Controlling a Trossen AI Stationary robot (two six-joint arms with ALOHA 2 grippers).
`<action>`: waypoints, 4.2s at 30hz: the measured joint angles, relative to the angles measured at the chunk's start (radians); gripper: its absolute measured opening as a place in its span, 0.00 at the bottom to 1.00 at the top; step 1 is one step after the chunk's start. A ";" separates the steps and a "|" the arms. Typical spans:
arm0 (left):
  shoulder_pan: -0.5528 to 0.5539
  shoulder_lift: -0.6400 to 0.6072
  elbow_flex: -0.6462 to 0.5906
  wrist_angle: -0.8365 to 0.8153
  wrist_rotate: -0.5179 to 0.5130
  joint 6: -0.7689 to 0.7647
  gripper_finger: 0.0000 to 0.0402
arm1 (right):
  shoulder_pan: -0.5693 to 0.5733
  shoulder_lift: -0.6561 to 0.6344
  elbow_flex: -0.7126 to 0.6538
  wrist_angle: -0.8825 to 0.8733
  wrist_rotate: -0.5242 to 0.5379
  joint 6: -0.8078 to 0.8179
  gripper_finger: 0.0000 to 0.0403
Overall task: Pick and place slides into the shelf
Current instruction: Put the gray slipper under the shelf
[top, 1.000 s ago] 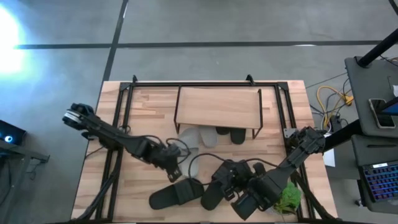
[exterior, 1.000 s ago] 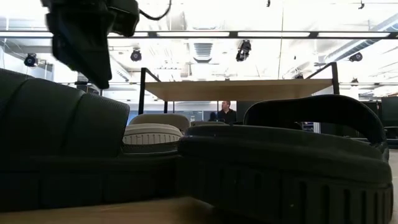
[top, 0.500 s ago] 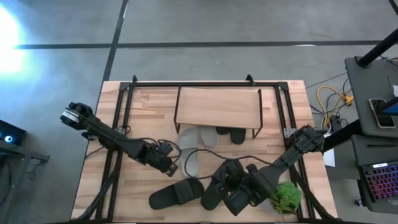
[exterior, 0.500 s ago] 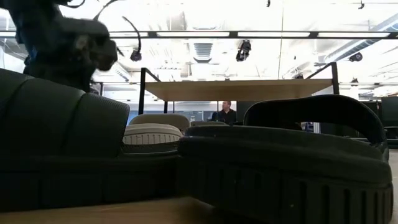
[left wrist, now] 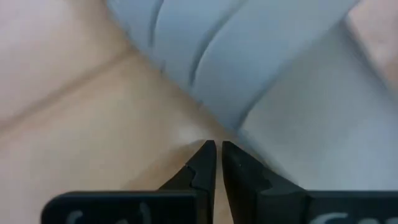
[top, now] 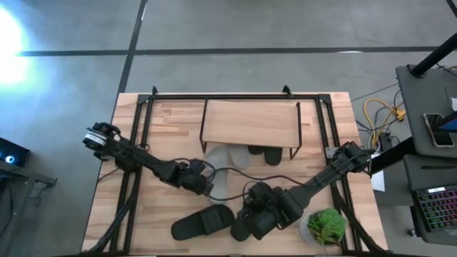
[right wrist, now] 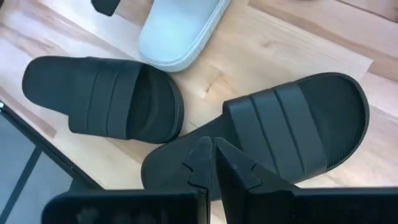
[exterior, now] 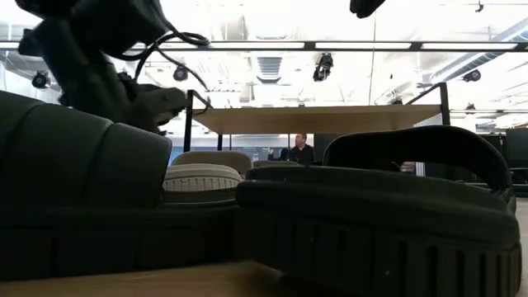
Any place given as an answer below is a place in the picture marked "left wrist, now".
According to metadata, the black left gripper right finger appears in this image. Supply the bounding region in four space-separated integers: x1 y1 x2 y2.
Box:
221 140 398 224

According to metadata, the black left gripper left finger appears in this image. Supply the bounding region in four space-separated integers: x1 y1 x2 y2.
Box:
40 139 218 224

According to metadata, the grey rubber slide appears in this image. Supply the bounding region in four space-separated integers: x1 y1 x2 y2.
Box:
105 0 398 192

